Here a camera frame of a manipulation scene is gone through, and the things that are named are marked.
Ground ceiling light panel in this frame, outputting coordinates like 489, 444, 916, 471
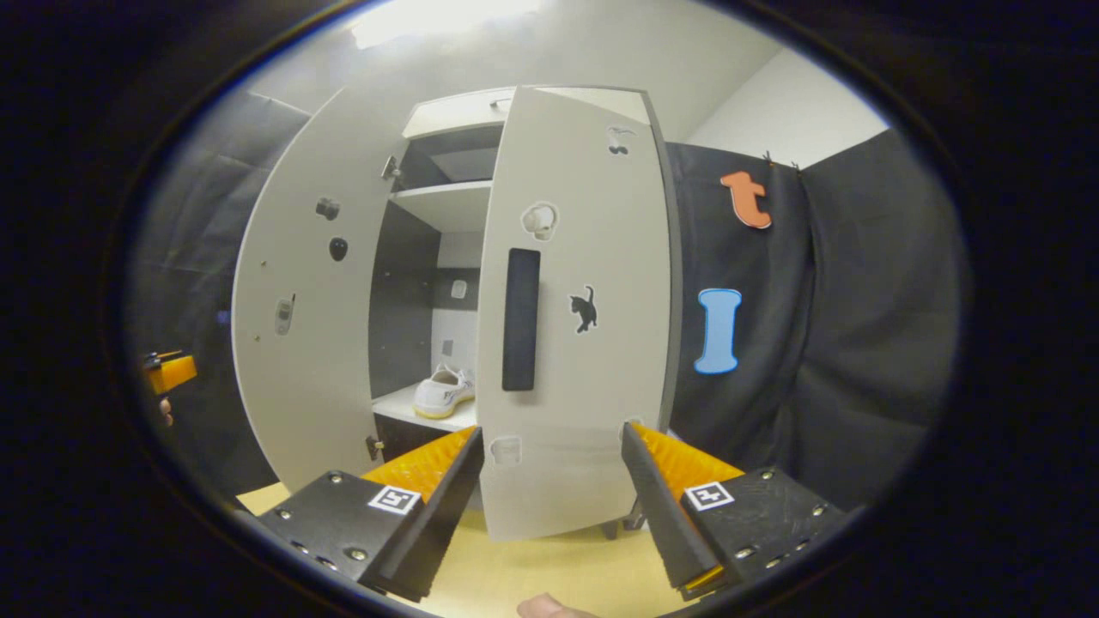
350, 0, 543, 50

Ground white cabinet drawer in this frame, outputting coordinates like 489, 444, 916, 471
402, 86, 651, 140

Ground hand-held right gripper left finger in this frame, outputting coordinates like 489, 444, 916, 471
236, 427, 484, 603

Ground white shoe cabinet door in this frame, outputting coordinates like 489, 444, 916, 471
232, 86, 409, 494
475, 86, 673, 543

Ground black backdrop cloth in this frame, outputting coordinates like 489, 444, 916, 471
129, 90, 310, 499
665, 129, 971, 512

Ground white canvas shoe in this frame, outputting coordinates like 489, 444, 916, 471
413, 364, 477, 421

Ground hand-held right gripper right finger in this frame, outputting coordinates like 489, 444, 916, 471
621, 421, 864, 599

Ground white shoe cabinet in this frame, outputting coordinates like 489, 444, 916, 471
367, 86, 683, 542

